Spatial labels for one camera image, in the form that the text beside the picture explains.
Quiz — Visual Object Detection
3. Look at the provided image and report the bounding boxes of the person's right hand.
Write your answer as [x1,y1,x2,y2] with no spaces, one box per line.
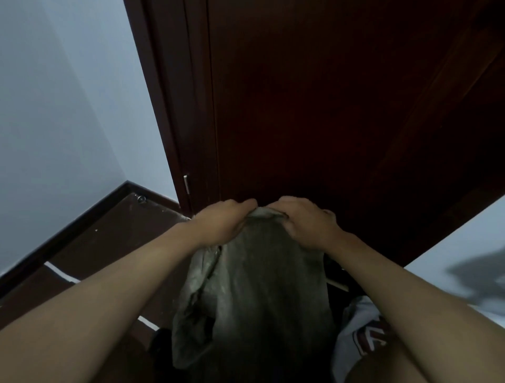
[268,196,348,253]

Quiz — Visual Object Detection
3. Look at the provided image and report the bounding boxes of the person's left hand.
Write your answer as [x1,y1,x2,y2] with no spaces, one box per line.
[189,198,258,249]

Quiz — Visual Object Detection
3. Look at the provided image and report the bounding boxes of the green woven sack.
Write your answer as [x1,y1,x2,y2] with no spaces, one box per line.
[170,207,336,383]

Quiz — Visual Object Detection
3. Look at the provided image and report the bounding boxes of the white bag with red print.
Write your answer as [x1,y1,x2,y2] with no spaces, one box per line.
[331,296,395,383]

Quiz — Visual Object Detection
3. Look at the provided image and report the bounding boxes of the person's left forearm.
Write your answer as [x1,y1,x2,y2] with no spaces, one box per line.
[0,219,202,383]

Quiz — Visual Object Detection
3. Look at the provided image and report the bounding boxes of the person's right forearm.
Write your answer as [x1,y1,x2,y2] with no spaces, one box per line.
[331,231,505,383]

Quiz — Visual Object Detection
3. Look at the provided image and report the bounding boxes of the person's right leg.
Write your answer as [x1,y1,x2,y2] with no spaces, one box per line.
[345,339,427,383]

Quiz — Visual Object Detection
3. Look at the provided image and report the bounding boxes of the person's leg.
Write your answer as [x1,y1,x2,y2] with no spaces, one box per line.
[345,339,427,383]
[90,319,158,383]

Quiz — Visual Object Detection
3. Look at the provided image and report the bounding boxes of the person's left leg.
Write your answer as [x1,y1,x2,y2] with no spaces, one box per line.
[90,319,158,383]

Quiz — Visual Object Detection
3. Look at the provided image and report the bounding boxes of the dark brown wooden door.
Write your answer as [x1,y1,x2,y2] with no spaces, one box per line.
[123,0,220,217]

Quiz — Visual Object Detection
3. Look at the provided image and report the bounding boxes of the black shorts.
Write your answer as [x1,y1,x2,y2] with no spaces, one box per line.
[148,327,176,383]

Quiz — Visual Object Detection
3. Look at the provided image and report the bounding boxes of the dark baseboard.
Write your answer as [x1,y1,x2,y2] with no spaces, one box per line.
[0,180,181,299]

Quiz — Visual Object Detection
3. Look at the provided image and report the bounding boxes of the white floor strip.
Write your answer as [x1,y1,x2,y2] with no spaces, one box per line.
[44,261,161,332]

